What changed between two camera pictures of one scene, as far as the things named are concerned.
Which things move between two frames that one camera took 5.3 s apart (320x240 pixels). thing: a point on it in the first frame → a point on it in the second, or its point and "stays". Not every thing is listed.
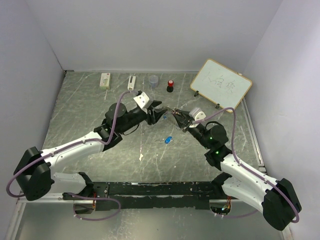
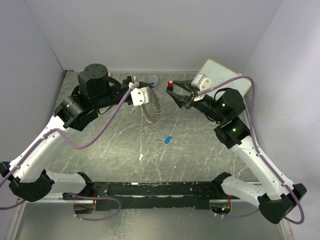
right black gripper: [183, 121] → [180, 99]
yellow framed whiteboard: [221, 85] stays
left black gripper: [151, 119] → [129, 79]
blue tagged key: [168, 139] stays
